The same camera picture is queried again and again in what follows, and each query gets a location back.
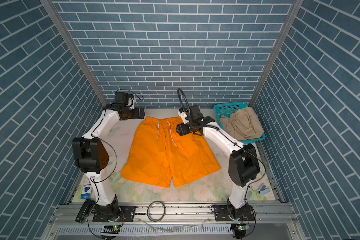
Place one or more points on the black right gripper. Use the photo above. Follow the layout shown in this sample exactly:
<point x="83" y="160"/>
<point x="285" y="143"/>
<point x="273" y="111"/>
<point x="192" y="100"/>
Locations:
<point x="182" y="130"/>

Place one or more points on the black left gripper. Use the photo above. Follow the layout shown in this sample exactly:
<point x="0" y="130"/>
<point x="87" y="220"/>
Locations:
<point x="135" y="115"/>

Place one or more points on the orange shorts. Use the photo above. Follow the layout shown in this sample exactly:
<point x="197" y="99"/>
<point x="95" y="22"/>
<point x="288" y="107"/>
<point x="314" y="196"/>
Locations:
<point x="159" y="156"/>

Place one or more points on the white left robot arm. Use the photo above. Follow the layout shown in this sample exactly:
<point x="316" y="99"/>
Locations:
<point x="92" y="153"/>

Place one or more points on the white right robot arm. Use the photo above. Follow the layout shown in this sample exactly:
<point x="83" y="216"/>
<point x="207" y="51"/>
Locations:
<point x="244" y="165"/>

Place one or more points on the beige shorts in basket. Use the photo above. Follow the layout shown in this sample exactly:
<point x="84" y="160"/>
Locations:
<point x="243" y="125"/>

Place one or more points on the teal plastic basket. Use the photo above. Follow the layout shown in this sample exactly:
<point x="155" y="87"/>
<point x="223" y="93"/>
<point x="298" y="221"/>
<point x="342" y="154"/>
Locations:
<point x="229" y="108"/>

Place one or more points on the small white blue box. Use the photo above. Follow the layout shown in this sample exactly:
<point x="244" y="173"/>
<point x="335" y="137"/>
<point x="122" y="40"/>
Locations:
<point x="86" y="192"/>

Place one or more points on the small blue white clip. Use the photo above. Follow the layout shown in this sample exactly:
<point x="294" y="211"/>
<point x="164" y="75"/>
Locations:
<point x="263" y="190"/>

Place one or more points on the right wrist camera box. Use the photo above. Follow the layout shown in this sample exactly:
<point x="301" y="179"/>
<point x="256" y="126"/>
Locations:
<point x="192" y="114"/>

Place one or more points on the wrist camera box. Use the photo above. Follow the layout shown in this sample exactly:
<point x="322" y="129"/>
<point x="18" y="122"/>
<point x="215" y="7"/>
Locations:
<point x="192" y="114"/>
<point x="124" y="99"/>

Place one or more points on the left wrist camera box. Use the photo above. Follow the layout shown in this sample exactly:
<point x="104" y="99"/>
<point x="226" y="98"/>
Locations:
<point x="124" y="99"/>

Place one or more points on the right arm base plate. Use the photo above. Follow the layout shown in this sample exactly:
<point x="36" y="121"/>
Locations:
<point x="223" y="213"/>

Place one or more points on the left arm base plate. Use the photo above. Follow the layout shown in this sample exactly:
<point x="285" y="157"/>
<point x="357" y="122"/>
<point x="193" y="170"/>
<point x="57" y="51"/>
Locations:
<point x="105" y="214"/>

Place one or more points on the aluminium front rail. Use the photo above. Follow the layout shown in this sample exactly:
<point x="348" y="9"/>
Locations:
<point x="274" y="221"/>

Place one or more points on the left aluminium corner post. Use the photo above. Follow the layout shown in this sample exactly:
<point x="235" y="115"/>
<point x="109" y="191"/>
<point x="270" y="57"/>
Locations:
<point x="64" y="32"/>

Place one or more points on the aluminium corner post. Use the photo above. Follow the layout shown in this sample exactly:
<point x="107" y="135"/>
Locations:
<point x="292" y="14"/>
<point x="64" y="32"/>

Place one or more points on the right aluminium corner post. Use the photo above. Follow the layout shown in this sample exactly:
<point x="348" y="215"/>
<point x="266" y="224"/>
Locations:
<point x="292" y="14"/>

